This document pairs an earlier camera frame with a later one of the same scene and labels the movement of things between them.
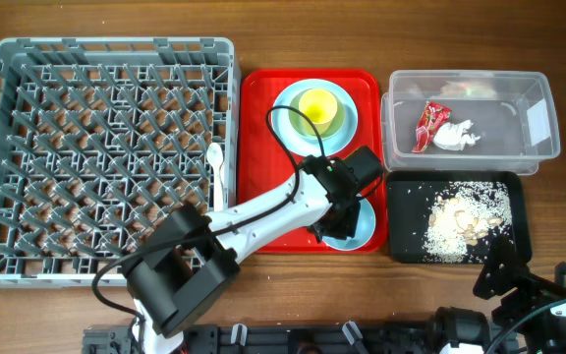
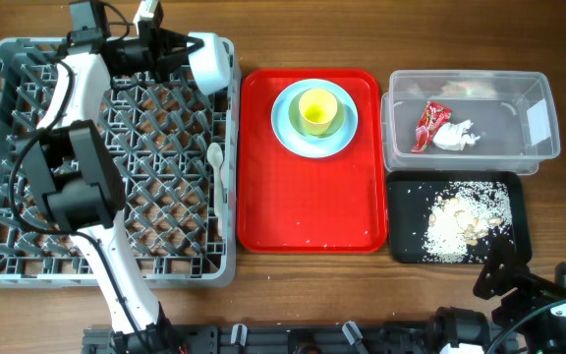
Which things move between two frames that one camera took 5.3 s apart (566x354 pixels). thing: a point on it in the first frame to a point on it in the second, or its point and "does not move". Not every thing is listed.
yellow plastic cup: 320,106 does not move
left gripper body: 342,226 to 140,53
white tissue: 452,137 does not move
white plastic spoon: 215,154 does not move
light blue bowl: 364,231 to 212,65
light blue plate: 292,141 does not move
